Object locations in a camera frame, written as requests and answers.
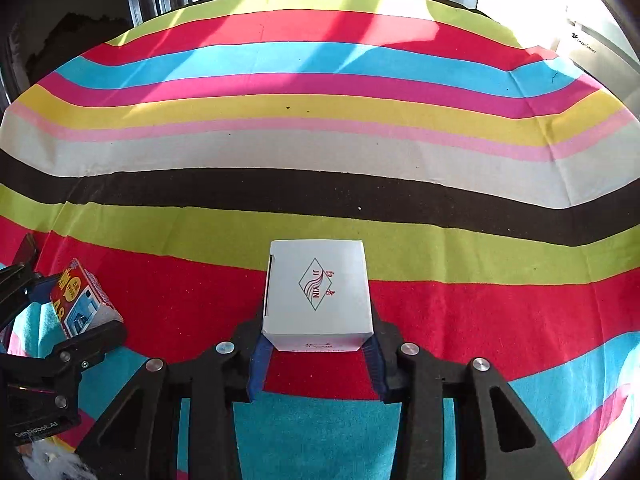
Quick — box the red and yellow small box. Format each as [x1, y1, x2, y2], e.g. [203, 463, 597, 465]
[50, 258, 124, 339]

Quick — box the grey fluffy microphone cover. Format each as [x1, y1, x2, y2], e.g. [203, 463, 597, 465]
[17, 439, 96, 480]

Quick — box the striped colourful tablecloth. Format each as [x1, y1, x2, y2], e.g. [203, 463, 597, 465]
[1, 0, 639, 479]

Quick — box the white cube box red logo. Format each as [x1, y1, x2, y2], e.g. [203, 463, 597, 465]
[262, 240, 373, 353]

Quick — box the champagne washing machine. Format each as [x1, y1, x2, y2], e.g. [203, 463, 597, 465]
[552, 4, 639, 117]

